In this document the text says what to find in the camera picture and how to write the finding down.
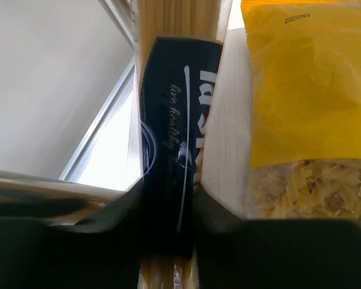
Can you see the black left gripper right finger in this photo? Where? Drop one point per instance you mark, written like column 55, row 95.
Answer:
column 236, row 253

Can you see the dark blue spaghetti packet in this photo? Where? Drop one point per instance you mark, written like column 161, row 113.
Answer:
column 168, row 233

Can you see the yellow fusilli pasta bag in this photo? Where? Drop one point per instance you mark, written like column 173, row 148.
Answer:
column 306, row 115

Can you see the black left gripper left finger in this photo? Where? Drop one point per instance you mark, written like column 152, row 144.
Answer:
column 99, row 251

